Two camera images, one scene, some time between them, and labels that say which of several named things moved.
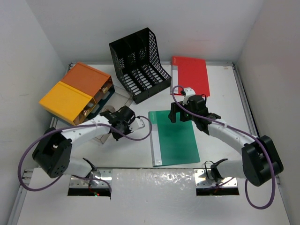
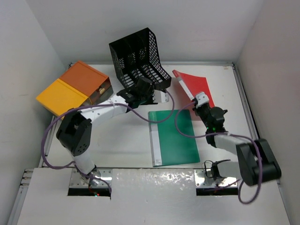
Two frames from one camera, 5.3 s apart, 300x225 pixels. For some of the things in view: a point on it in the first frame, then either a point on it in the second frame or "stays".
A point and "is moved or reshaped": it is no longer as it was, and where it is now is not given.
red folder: [189, 72] is moved or reshaped
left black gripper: [128, 131] -> [151, 91]
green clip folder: [171, 143] stays
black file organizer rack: [135, 58] stays
